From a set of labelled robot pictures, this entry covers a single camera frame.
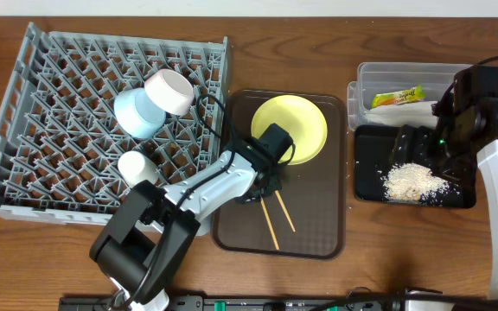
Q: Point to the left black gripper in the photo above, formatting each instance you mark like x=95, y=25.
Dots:
x=257, y=192

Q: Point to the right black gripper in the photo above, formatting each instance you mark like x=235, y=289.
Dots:
x=422, y=136

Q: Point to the wooden chopstick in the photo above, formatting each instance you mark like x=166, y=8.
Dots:
x=269, y=224
x=285, y=210

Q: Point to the rice food scraps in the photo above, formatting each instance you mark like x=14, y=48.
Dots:
x=413, y=183

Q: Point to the yellow round plate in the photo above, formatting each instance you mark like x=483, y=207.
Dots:
x=300, y=118

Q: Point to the green orange snack wrapper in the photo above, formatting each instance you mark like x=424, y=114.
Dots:
x=412, y=95

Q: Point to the white pink small bowl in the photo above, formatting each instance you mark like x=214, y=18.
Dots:
x=170, y=91

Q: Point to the white paper cup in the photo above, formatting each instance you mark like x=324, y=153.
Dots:
x=135, y=167

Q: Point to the light blue bowl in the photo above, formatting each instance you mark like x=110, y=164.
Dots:
x=137, y=114

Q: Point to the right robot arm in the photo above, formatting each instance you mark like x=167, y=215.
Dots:
x=462, y=145

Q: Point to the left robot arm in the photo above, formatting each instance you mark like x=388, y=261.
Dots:
x=141, y=247

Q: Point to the black waste tray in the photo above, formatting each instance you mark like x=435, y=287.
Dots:
x=373, y=145

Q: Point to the clear plastic waste bin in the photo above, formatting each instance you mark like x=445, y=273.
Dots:
x=383, y=77

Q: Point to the grey plastic dishwasher rack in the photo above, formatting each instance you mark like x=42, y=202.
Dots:
x=60, y=141

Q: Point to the dark brown serving tray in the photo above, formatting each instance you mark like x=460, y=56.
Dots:
x=314, y=194

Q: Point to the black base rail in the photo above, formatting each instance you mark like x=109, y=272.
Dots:
x=413, y=301

